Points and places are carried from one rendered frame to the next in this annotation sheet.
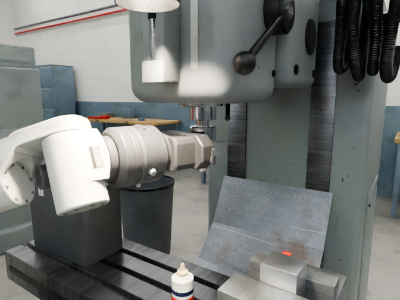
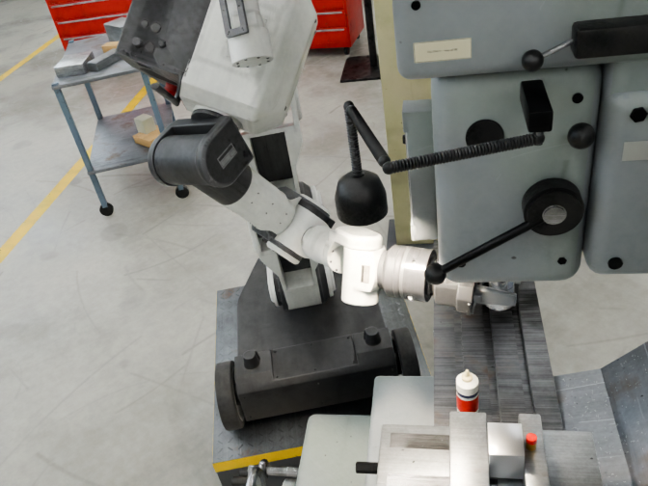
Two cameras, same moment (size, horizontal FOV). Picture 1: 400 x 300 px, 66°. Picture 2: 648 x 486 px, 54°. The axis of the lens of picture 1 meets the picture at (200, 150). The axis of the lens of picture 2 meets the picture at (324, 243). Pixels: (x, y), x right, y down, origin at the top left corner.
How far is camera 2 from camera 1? 0.86 m
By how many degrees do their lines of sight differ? 68
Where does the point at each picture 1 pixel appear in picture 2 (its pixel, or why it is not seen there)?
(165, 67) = (415, 230)
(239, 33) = (460, 235)
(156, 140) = (416, 277)
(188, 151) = (448, 294)
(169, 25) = (419, 198)
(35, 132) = (340, 239)
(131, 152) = (389, 281)
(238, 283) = (471, 421)
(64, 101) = not seen: outside the picture
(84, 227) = not seen: hidden behind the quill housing
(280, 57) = (588, 241)
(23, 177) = not seen: hidden behind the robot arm
